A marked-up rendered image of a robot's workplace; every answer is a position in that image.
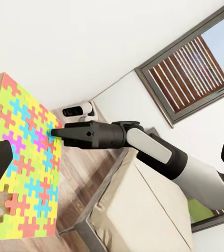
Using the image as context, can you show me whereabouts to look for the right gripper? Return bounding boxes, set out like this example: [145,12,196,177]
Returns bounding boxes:
[51,121,114,150]

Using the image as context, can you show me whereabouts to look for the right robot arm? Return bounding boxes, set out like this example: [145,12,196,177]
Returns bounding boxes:
[51,100,224,210]

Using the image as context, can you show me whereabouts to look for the jigsaw puzzle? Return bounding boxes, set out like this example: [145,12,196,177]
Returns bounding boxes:
[0,72,62,239]

